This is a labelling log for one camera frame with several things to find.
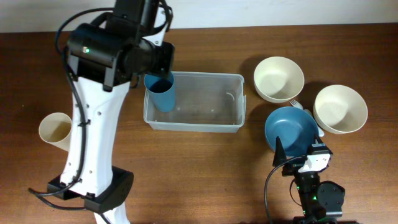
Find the cream cup at front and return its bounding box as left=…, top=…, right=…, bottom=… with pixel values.
left=39, top=112, right=72, bottom=152

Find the white plastic fork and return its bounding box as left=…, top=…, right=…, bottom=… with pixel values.
left=289, top=100, right=325, bottom=137

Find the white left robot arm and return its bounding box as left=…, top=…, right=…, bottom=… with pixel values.
left=37, top=0, right=175, bottom=223

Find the blue bowl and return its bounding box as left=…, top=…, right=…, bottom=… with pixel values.
left=264, top=106, right=319, bottom=157

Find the cream bowl at right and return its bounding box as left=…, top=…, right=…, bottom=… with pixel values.
left=313, top=85, right=368, bottom=134

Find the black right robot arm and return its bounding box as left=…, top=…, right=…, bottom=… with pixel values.
left=273, top=135, right=345, bottom=224

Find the cream bowl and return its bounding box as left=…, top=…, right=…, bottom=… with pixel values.
left=313, top=85, right=368, bottom=134
left=253, top=57, right=305, bottom=103

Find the cream bowl at back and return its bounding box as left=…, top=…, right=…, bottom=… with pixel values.
left=253, top=57, right=305, bottom=103

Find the clear plastic storage container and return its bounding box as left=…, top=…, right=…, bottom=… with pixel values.
left=144, top=72, right=246, bottom=133

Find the blue cup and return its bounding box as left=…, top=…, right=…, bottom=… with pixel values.
left=144, top=73, right=175, bottom=113

